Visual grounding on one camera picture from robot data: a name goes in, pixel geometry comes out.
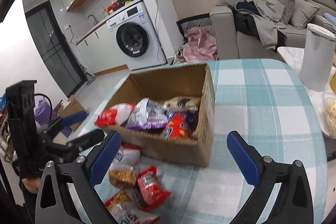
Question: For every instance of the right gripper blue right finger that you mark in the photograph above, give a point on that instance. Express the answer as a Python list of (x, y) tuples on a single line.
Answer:
[(293, 203)]

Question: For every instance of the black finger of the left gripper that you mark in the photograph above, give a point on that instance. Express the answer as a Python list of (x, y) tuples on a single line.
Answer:
[(86, 141)]

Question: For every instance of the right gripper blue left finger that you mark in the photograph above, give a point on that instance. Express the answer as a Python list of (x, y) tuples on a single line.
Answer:
[(54, 201)]

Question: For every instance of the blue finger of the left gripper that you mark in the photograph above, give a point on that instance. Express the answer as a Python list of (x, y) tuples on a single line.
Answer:
[(74, 118)]

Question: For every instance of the red white snack packet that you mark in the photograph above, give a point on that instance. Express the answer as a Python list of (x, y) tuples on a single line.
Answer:
[(115, 115)]

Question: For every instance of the silver purple snack bag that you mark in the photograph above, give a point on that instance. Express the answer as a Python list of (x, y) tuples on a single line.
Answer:
[(146, 115)]

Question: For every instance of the white red noodle snack bag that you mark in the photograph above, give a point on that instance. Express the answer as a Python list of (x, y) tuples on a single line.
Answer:
[(124, 210)]

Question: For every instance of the small red snack packet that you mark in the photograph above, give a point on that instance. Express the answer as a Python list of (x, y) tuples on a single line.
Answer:
[(148, 190)]

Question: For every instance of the red triangular crisp bag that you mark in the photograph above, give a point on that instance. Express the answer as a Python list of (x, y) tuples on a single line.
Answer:
[(180, 126)]

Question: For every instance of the small noodle snack bag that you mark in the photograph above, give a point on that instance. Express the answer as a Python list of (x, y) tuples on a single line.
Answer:
[(124, 169)]

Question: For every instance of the clear pack sandwich crackers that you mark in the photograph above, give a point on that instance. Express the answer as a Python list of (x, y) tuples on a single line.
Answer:
[(182, 104)]

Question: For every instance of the person's left hand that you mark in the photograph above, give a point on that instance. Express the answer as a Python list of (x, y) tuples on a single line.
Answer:
[(32, 184)]

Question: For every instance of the small cardboard box on floor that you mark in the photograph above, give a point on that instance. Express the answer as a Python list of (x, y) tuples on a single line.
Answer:
[(68, 107)]

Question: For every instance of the purple bag on floor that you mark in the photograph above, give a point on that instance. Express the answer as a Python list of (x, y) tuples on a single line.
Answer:
[(43, 112)]

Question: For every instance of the black glass door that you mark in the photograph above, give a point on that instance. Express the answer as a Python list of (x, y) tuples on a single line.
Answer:
[(54, 49)]

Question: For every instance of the clear bag of food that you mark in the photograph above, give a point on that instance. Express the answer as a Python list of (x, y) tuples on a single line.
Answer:
[(328, 100)]

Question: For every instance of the kitchen faucet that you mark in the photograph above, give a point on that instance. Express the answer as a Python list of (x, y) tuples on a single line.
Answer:
[(92, 21)]

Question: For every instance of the teal checked tablecloth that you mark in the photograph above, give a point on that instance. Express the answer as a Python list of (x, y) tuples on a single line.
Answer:
[(263, 100)]

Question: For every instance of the white front-load washing machine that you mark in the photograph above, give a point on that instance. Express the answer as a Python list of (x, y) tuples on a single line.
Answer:
[(136, 37)]

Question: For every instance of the yellow plastic bag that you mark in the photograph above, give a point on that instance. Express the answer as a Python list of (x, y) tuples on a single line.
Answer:
[(333, 83)]

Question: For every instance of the SF Express cardboard box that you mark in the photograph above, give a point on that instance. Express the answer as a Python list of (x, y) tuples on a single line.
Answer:
[(167, 112)]

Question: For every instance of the white cylindrical kettle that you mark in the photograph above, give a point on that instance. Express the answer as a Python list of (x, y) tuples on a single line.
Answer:
[(317, 57)]

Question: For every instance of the pink cloth on chair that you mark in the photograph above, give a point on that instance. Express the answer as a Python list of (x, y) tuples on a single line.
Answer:
[(200, 46)]

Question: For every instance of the black patterned chair back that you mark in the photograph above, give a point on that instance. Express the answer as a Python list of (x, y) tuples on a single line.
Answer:
[(184, 25)]

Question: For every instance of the pile of grey clothes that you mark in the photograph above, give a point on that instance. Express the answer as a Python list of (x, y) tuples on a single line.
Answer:
[(262, 20)]

